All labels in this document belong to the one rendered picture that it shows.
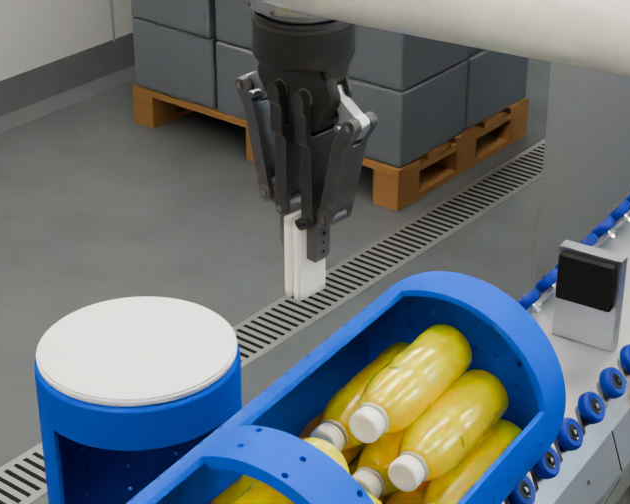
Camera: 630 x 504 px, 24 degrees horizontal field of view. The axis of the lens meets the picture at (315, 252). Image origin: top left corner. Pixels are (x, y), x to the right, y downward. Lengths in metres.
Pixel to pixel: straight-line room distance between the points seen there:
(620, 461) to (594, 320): 0.23
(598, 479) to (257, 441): 0.72
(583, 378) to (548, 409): 0.42
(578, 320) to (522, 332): 0.51
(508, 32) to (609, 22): 0.05
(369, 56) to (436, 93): 0.28
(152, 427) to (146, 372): 0.08
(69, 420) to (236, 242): 2.62
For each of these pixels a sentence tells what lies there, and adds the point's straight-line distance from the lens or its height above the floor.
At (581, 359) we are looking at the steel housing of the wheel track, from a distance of 2.23.
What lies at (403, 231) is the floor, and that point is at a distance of 4.61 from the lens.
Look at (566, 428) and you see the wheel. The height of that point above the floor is 0.98.
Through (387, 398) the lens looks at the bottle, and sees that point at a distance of 1.65.
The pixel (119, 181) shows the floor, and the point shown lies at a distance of 4.98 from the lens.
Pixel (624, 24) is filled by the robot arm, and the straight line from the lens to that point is 0.80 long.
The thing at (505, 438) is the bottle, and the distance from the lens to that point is 1.78.
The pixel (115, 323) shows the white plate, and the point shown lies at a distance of 2.09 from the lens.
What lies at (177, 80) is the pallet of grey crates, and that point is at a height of 0.22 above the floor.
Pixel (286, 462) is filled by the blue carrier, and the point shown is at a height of 1.23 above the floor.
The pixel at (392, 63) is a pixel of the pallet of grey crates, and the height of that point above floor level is 0.49.
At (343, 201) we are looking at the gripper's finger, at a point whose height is 1.62.
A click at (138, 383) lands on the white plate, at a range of 1.95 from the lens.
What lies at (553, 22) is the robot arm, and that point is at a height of 1.84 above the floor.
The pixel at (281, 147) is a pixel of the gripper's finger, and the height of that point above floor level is 1.65.
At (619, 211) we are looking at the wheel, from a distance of 2.59.
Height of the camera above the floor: 2.09
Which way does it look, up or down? 28 degrees down
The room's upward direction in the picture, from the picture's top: straight up
